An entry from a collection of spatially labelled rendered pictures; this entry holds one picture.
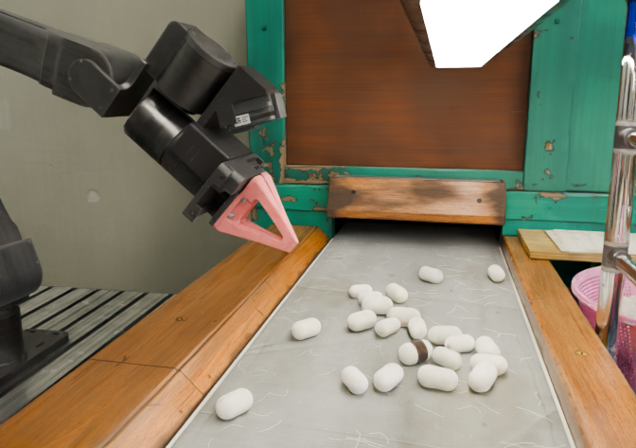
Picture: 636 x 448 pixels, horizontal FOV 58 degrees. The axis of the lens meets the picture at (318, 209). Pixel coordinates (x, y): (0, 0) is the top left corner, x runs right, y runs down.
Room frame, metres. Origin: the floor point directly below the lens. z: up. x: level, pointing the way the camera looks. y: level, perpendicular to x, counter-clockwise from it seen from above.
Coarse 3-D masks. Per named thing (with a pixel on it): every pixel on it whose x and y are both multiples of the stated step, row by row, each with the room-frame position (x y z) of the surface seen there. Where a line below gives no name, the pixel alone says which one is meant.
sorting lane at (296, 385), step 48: (336, 240) 1.02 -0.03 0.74; (336, 288) 0.75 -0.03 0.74; (384, 288) 0.75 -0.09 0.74; (432, 288) 0.75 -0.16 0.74; (480, 288) 0.75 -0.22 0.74; (288, 336) 0.59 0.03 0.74; (336, 336) 0.59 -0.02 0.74; (480, 336) 0.59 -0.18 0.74; (528, 336) 0.59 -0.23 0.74; (240, 384) 0.48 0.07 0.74; (288, 384) 0.48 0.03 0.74; (336, 384) 0.48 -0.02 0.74; (528, 384) 0.48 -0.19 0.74; (192, 432) 0.41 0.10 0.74; (240, 432) 0.41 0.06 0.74; (288, 432) 0.41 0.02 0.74; (336, 432) 0.41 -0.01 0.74; (384, 432) 0.41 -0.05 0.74; (432, 432) 0.41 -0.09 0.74; (480, 432) 0.41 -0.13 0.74; (528, 432) 0.41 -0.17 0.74
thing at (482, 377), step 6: (480, 366) 0.48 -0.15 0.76; (486, 366) 0.48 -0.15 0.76; (492, 366) 0.48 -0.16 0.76; (474, 372) 0.47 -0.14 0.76; (480, 372) 0.47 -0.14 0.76; (486, 372) 0.47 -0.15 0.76; (492, 372) 0.47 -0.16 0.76; (468, 378) 0.47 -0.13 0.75; (474, 378) 0.47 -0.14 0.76; (480, 378) 0.46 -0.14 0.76; (486, 378) 0.46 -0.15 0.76; (492, 378) 0.47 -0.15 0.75; (468, 384) 0.47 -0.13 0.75; (474, 384) 0.46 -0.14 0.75; (480, 384) 0.46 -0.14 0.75; (486, 384) 0.46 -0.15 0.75; (492, 384) 0.47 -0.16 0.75; (474, 390) 0.47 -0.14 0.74; (480, 390) 0.46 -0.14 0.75; (486, 390) 0.46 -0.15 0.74
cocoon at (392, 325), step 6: (390, 318) 0.60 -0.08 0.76; (396, 318) 0.60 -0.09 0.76; (378, 324) 0.59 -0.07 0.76; (384, 324) 0.59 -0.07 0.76; (390, 324) 0.59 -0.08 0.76; (396, 324) 0.59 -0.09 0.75; (378, 330) 0.59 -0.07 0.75; (384, 330) 0.58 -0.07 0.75; (390, 330) 0.59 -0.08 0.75; (396, 330) 0.59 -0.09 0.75; (384, 336) 0.59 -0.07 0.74
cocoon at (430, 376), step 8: (424, 368) 0.48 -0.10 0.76; (432, 368) 0.48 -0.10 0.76; (440, 368) 0.47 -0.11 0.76; (448, 368) 0.47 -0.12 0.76; (424, 376) 0.47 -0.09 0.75; (432, 376) 0.47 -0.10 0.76; (440, 376) 0.47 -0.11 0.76; (448, 376) 0.47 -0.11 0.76; (456, 376) 0.47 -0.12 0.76; (424, 384) 0.47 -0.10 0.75; (432, 384) 0.47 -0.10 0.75; (440, 384) 0.47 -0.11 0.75; (448, 384) 0.46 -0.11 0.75; (456, 384) 0.47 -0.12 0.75
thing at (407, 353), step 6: (408, 342) 0.53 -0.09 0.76; (426, 342) 0.53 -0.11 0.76; (402, 348) 0.52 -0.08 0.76; (408, 348) 0.52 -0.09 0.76; (414, 348) 0.52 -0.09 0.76; (432, 348) 0.53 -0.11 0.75; (402, 354) 0.52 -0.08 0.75; (408, 354) 0.52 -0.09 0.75; (414, 354) 0.52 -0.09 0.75; (402, 360) 0.52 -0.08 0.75; (408, 360) 0.51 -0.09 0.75; (414, 360) 0.52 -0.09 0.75; (426, 360) 0.53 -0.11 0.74
